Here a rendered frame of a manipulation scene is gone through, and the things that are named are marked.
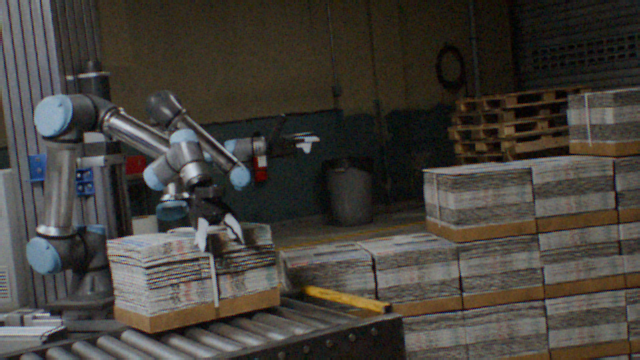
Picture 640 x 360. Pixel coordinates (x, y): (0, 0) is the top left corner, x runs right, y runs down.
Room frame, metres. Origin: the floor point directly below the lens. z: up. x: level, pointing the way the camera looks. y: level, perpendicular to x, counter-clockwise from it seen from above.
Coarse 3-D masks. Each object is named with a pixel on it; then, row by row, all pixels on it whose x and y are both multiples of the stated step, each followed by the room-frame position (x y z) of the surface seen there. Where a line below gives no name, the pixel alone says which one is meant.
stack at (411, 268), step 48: (384, 240) 3.33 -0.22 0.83; (432, 240) 3.21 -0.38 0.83; (480, 240) 3.10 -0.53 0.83; (528, 240) 3.10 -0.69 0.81; (576, 240) 3.13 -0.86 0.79; (288, 288) 3.12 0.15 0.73; (336, 288) 3.01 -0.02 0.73; (384, 288) 3.03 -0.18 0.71; (432, 288) 3.05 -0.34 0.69; (480, 288) 3.08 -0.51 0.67; (432, 336) 3.05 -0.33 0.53; (480, 336) 3.07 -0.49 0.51; (528, 336) 3.10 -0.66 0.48; (576, 336) 3.12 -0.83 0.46; (624, 336) 3.14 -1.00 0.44
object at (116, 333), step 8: (280, 296) 2.64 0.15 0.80; (288, 296) 2.65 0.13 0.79; (296, 296) 2.67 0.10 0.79; (304, 296) 2.68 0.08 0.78; (120, 328) 2.43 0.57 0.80; (128, 328) 2.42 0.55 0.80; (136, 328) 2.42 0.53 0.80; (88, 336) 2.38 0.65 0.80; (96, 336) 2.37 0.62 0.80; (112, 336) 2.38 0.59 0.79; (120, 336) 2.39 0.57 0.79; (48, 344) 2.33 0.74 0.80; (56, 344) 2.32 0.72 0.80; (64, 344) 2.32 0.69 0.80; (72, 344) 2.33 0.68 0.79; (8, 352) 2.29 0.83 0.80; (16, 352) 2.28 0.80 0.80; (24, 352) 2.27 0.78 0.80; (40, 352) 2.29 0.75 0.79
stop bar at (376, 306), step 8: (304, 288) 2.63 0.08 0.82; (312, 288) 2.60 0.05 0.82; (320, 288) 2.58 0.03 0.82; (320, 296) 2.55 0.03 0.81; (328, 296) 2.51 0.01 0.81; (336, 296) 2.47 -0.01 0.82; (344, 296) 2.44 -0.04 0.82; (352, 296) 2.43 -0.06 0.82; (352, 304) 2.40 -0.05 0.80; (360, 304) 2.37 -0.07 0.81; (368, 304) 2.33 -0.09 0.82; (376, 304) 2.31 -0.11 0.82; (384, 304) 2.29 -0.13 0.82; (384, 312) 2.28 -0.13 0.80
